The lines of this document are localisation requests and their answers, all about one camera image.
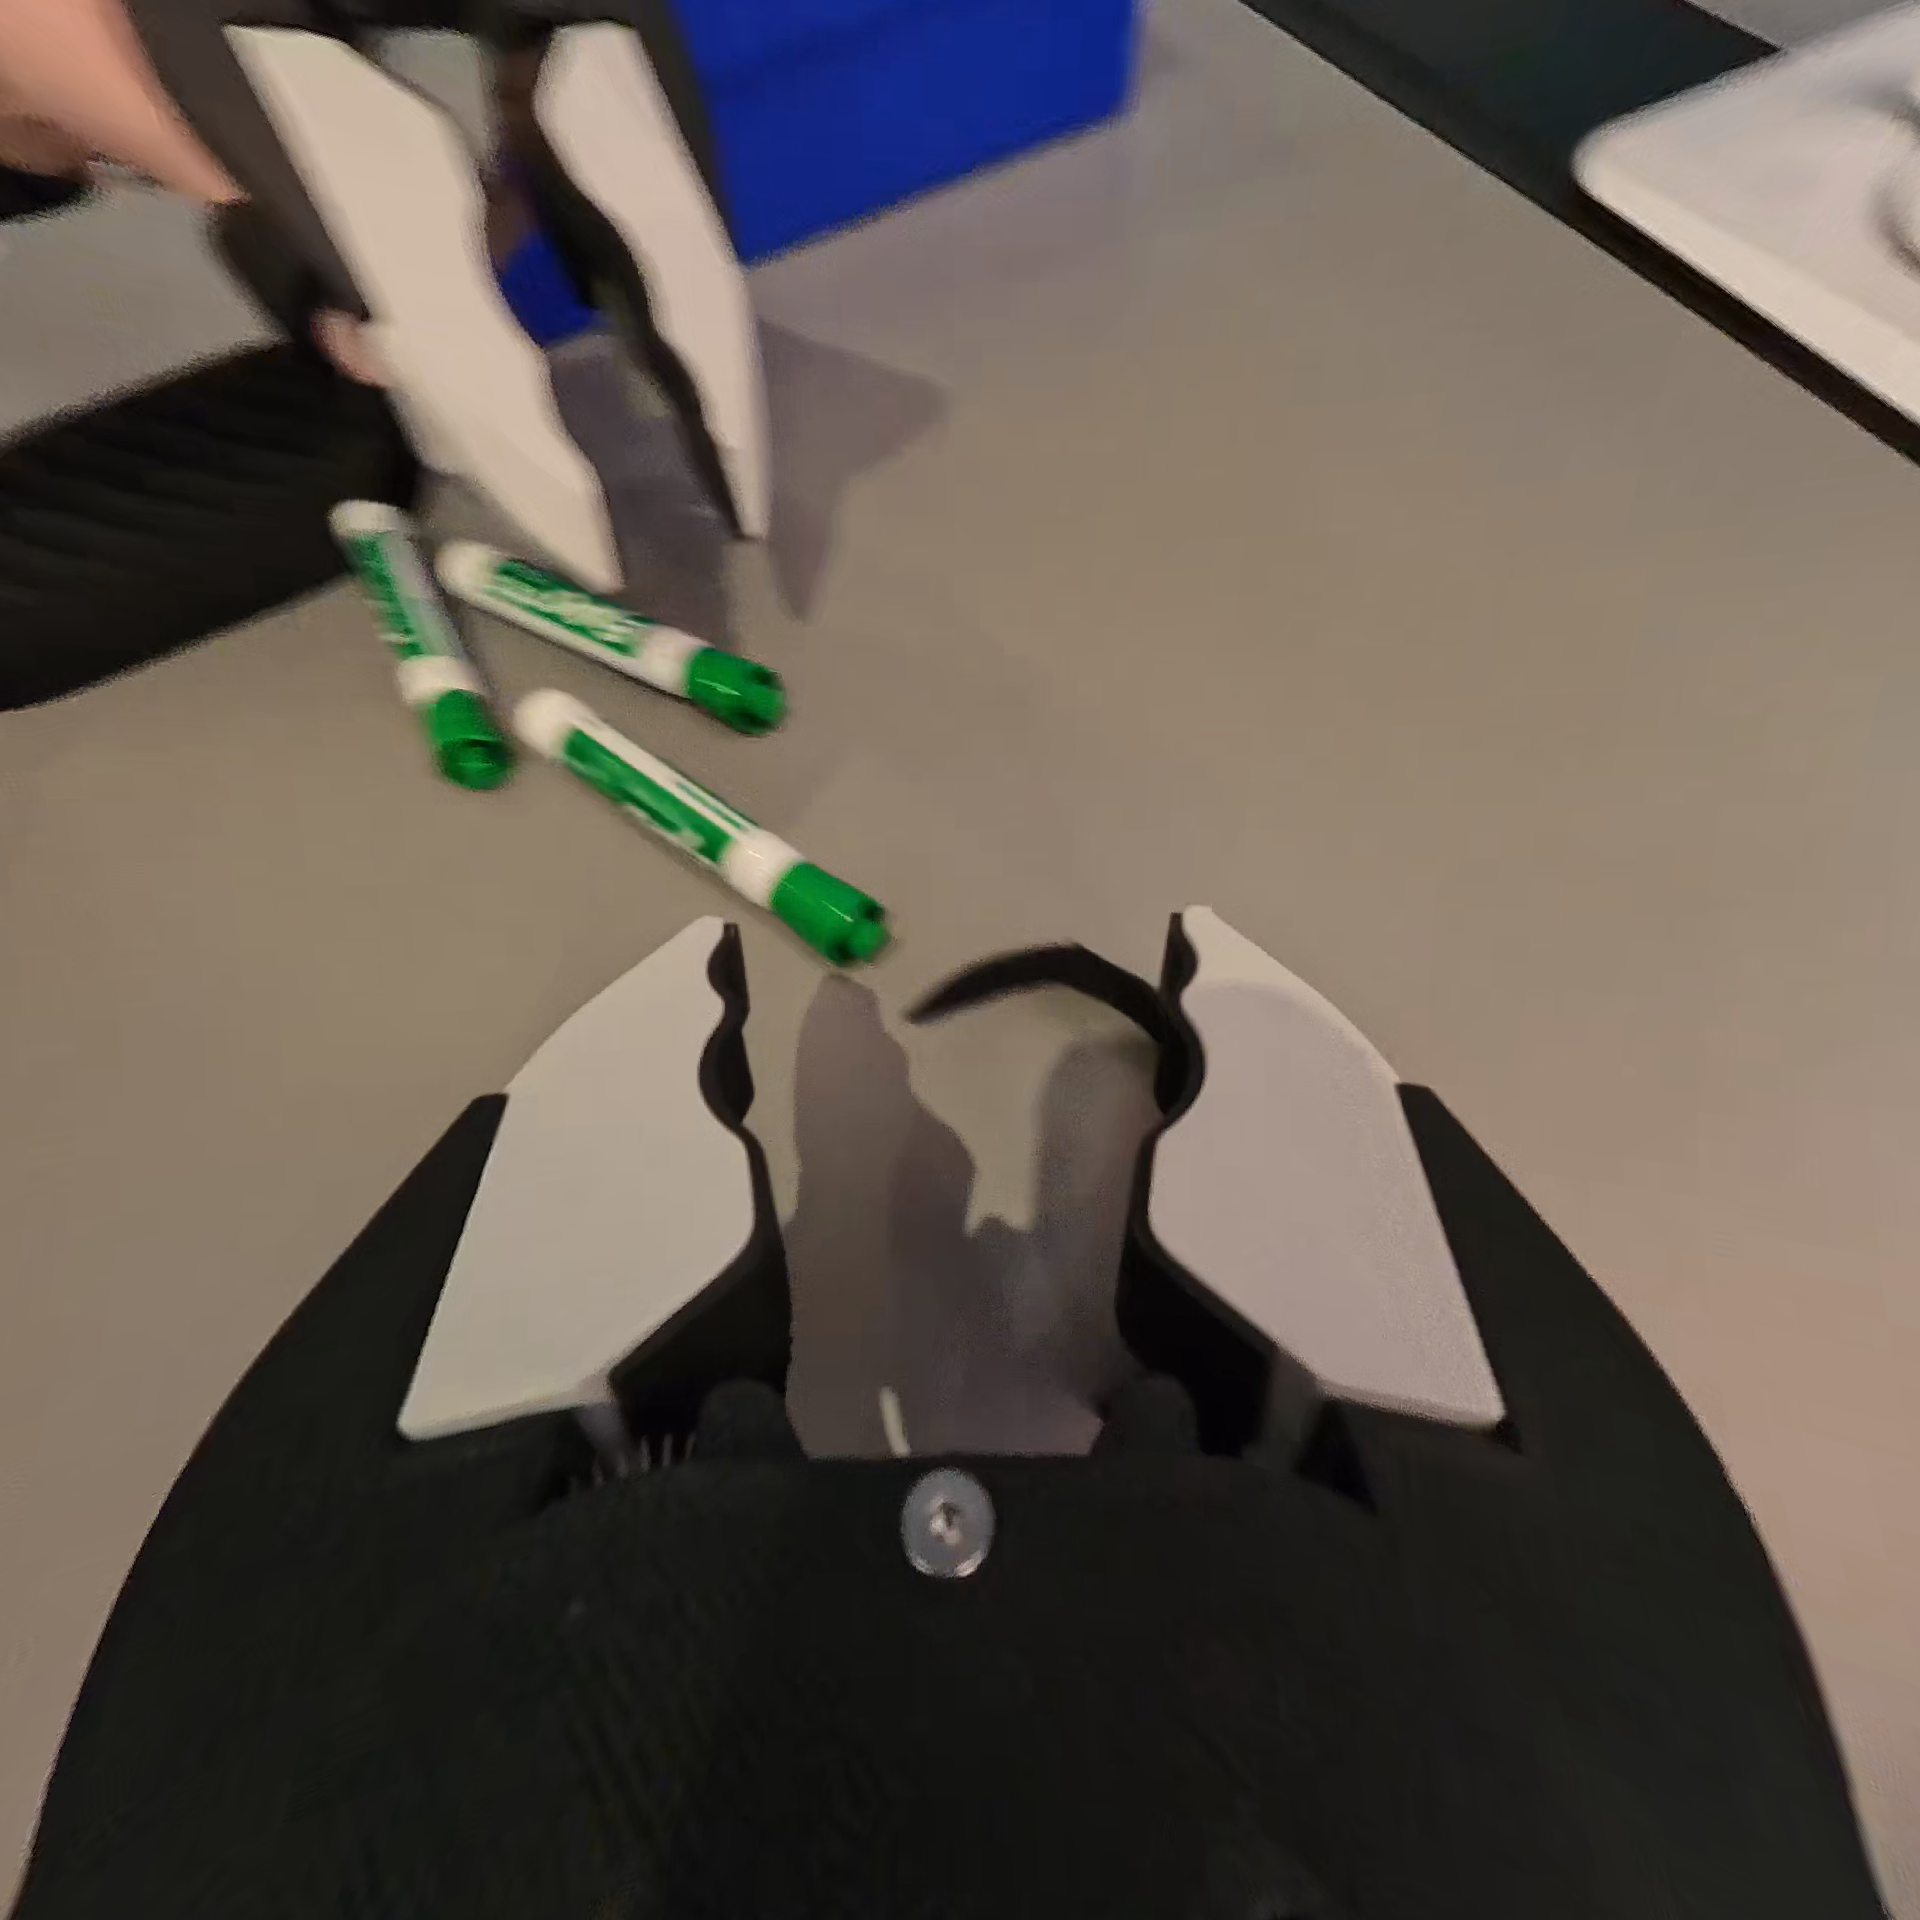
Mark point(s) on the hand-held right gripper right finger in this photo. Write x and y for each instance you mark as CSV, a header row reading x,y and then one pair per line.
x,y
1320,1201

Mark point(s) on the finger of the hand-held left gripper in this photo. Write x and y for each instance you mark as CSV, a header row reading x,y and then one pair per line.
x,y
675,228
436,332

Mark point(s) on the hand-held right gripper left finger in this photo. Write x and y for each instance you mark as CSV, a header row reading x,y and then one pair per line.
x,y
599,1201

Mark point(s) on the blue plastic bin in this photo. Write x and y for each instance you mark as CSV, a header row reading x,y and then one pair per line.
x,y
898,120

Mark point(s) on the green dry-erase marker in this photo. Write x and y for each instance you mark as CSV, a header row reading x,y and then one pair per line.
x,y
675,805
405,616
599,622

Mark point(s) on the person's left hand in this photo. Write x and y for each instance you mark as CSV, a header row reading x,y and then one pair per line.
x,y
76,76

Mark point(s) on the black mesh chair armrest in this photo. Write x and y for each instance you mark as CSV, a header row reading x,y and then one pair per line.
x,y
150,524

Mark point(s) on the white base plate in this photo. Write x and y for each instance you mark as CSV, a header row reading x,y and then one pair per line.
x,y
1772,194

